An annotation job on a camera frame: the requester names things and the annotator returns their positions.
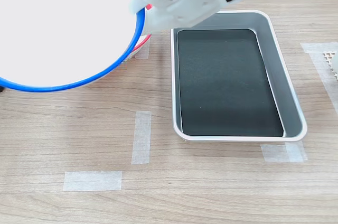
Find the white plate with red rim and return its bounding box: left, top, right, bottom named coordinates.
left=124, top=3, right=153, bottom=62

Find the white plate with blue rim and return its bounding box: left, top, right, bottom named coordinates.
left=0, top=0, right=146, bottom=92

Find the translucent tape strip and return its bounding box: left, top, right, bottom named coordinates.
left=260, top=141, right=308, bottom=163
left=131, top=110, right=153, bottom=165
left=134, top=39, right=151, bottom=60
left=300, top=42, right=338, bottom=115
left=62, top=171, right=123, bottom=192

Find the black mat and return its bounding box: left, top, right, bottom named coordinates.
left=176, top=29, right=285, bottom=137

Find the steel tray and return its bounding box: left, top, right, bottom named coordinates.
left=170, top=10, right=308, bottom=143

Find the pale perforated plate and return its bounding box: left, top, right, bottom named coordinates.
left=322, top=51, right=338, bottom=81

